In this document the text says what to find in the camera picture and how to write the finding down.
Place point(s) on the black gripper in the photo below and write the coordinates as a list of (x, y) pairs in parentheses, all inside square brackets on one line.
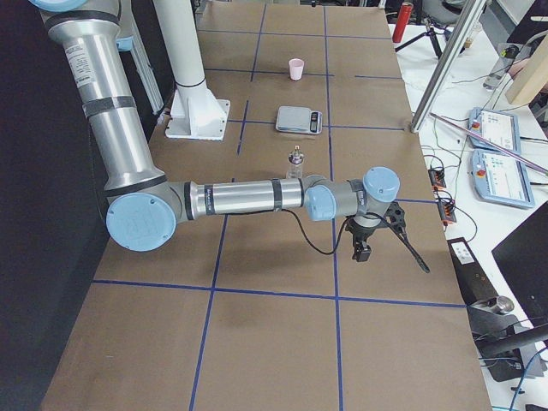
[(360, 235)]

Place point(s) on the clear glass sauce bottle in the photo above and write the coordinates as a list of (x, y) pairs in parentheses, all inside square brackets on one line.
[(296, 159)]

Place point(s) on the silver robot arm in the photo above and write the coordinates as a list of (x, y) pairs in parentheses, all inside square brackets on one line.
[(144, 206)]

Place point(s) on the silver kitchen scale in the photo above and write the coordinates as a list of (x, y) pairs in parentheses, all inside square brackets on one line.
[(298, 120)]

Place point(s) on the lower orange connector block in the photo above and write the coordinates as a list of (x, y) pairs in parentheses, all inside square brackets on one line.
[(446, 210)]

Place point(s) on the orange connector block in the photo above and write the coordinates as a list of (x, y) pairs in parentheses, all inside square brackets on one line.
[(446, 210), (437, 178)]

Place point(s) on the upper orange connector block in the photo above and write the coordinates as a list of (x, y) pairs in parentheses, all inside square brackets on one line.
[(437, 178)]

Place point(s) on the black box with label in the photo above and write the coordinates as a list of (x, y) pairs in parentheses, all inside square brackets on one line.
[(473, 282)]

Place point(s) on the lower teach pendant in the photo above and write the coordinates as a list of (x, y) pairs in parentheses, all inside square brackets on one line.
[(501, 179)]

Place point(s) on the teach pendant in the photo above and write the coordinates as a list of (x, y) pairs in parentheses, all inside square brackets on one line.
[(501, 179), (497, 127)]

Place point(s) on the metal clamp stand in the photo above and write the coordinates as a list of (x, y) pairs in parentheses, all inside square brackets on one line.
[(506, 344)]

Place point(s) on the black monitor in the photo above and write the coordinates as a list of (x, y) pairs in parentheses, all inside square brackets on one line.
[(522, 260)]

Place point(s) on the thin metal rod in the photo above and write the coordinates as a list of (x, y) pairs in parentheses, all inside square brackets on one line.
[(499, 148)]

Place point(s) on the upper teach pendant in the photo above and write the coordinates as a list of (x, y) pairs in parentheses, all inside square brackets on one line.
[(497, 127)]

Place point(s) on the black tripod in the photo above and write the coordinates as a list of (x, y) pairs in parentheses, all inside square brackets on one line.
[(433, 32)]

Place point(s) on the wooden beam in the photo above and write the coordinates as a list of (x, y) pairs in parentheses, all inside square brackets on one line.
[(533, 77)]

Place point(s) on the red cylinder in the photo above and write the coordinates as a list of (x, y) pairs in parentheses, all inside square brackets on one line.
[(402, 20)]

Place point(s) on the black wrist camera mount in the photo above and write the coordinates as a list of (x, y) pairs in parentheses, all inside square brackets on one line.
[(395, 216)]

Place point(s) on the aluminium frame post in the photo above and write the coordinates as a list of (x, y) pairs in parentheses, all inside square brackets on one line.
[(469, 15)]

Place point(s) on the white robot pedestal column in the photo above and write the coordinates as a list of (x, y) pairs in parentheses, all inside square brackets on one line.
[(195, 113)]

